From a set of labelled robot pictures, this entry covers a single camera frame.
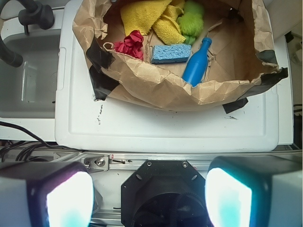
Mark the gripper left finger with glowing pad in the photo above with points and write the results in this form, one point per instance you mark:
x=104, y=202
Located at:
x=45, y=194

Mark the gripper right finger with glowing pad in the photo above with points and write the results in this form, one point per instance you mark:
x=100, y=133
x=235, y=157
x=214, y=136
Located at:
x=255, y=191

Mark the blue plastic bottle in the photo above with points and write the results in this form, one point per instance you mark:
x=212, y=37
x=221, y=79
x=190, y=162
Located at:
x=197, y=64

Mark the white plastic tray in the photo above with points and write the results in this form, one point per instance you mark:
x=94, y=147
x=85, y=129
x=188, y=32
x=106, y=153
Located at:
x=112, y=125

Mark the grey sink basin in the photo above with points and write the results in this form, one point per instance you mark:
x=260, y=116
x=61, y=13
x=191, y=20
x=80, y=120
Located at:
x=29, y=90

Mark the brown paper bag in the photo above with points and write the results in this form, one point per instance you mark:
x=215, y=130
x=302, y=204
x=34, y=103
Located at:
x=241, y=59

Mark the blue sponge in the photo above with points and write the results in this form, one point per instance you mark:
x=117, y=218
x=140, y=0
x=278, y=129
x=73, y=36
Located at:
x=175, y=53

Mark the red crumpled cloth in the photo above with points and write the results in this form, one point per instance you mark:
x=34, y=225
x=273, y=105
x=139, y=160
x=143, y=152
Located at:
x=131, y=45

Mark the black faucet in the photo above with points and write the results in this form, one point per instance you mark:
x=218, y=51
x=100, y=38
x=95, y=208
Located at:
x=34, y=13

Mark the green fluffy toy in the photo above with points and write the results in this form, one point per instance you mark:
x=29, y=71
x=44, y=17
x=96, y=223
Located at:
x=191, y=23

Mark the yellow cloth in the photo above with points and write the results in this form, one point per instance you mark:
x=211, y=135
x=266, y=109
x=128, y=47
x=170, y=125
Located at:
x=157, y=15

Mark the aluminium frame rail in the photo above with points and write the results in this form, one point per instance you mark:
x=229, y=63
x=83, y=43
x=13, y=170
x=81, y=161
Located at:
x=99, y=162

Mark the black octagonal mount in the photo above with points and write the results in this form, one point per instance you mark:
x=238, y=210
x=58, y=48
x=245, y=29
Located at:
x=164, y=193

